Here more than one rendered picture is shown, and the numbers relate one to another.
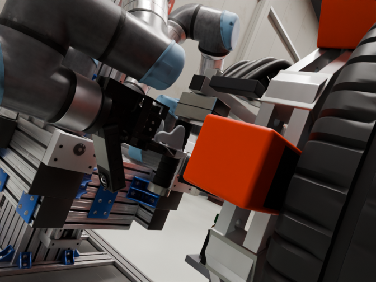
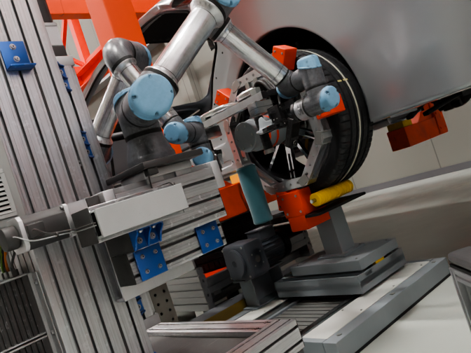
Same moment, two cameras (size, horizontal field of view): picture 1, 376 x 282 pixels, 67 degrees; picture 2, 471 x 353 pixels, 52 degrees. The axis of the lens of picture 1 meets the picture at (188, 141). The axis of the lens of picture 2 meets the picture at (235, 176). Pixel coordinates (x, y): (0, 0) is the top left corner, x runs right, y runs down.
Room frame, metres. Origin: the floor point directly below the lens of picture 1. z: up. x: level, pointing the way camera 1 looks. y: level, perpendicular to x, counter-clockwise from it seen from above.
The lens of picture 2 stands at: (0.48, 1.86, 0.68)
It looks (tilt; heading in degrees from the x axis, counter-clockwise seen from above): 1 degrees up; 277
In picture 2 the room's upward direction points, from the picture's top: 19 degrees counter-clockwise
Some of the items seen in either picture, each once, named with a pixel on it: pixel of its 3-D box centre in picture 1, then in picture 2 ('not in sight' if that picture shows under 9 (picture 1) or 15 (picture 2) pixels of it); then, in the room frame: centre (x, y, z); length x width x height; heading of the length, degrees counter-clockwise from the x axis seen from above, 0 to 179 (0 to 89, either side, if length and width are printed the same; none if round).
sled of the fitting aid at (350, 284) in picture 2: not in sight; (338, 272); (0.45, -0.44, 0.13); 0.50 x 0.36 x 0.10; 138
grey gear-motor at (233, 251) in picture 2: not in sight; (268, 262); (0.76, -0.56, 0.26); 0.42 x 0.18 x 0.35; 48
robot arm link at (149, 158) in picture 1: (150, 149); (203, 157); (0.79, 0.09, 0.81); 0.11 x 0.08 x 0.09; 93
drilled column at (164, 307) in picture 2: not in sight; (160, 312); (1.31, -0.39, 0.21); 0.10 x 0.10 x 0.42; 48
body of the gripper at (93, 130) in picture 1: (123, 116); (287, 114); (0.45, 0.11, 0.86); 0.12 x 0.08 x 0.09; 139
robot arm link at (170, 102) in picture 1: (158, 114); (193, 132); (0.79, 0.10, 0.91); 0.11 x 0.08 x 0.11; 76
